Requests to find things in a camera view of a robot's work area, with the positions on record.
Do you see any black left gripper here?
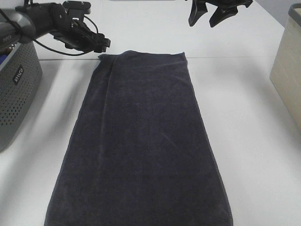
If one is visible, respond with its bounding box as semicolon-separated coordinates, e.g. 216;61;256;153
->
50;9;111;53

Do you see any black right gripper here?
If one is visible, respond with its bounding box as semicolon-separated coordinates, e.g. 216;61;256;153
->
188;0;253;28

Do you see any dark grey towel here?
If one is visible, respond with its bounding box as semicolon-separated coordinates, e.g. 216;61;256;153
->
44;51;233;226

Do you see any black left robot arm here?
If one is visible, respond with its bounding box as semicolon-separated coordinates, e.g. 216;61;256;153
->
0;0;111;56

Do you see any brown towel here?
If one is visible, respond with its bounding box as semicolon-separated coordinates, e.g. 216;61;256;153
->
0;47;14;56

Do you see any blue towel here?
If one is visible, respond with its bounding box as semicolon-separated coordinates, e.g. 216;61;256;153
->
0;54;11;70

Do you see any grey perforated plastic basket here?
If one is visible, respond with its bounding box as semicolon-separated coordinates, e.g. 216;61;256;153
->
0;38;42;151

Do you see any beige fabric bin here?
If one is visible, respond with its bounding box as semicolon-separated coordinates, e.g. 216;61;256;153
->
270;3;301;124

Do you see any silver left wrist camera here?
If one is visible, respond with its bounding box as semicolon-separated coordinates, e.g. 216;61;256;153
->
63;0;91;19

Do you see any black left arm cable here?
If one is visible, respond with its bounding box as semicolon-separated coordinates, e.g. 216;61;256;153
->
0;8;99;57

